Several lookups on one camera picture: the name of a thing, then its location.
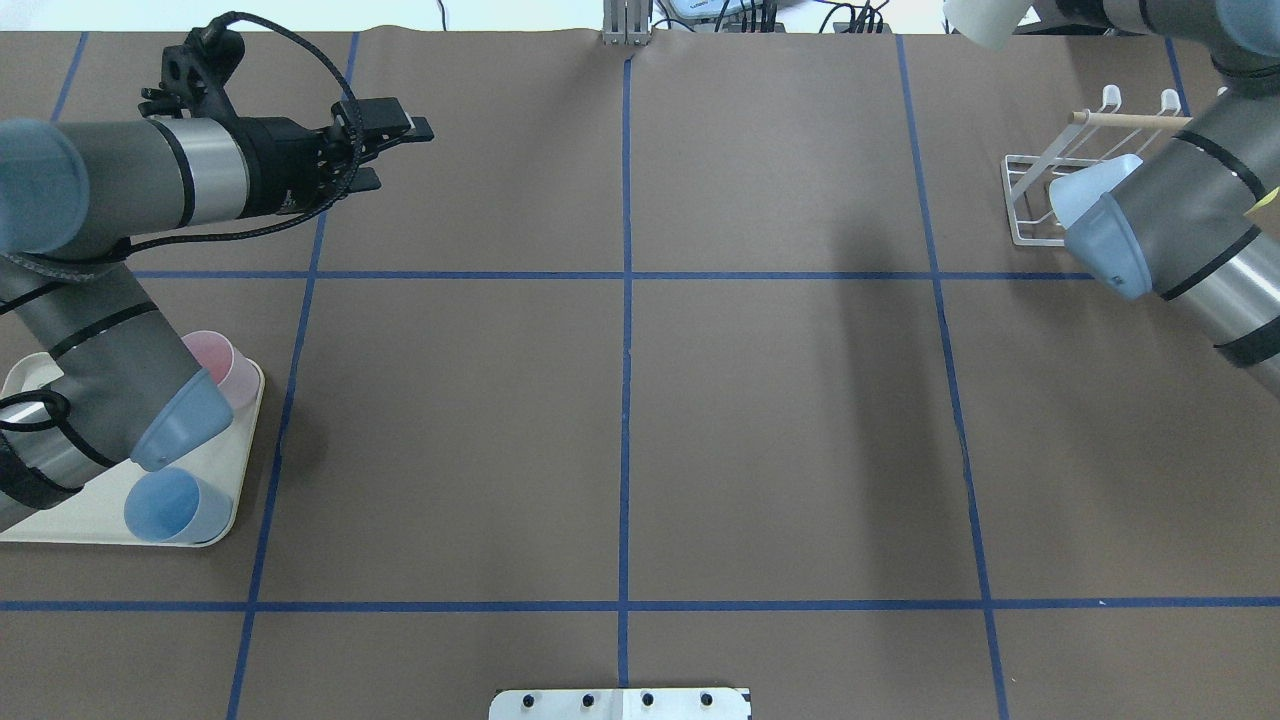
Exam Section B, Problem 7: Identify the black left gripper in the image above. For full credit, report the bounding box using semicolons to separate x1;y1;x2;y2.
238;97;435;219

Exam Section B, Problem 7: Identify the pink plastic cup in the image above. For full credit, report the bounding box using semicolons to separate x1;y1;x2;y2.
182;331;264;411

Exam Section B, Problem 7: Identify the light blue plastic cup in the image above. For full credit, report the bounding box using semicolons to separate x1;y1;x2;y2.
1048;154;1143;229

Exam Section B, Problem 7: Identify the pale green plastic cup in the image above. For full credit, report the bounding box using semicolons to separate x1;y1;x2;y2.
942;0;1034;51

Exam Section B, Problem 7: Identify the yellow plastic cup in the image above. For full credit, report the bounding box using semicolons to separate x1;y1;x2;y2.
1245;188;1279;217

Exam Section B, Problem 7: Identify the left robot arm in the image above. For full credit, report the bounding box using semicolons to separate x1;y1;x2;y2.
3;97;435;529

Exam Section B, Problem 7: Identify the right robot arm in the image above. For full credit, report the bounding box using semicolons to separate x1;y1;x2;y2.
1057;1;1279;393

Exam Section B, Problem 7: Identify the cream plastic tray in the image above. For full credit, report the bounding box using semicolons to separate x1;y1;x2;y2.
1;397;262;547

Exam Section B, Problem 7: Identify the aluminium frame post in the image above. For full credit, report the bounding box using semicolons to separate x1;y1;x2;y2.
602;0;655;47

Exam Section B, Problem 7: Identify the white wire cup rack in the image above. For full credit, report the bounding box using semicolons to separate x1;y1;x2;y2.
1000;85;1190;249

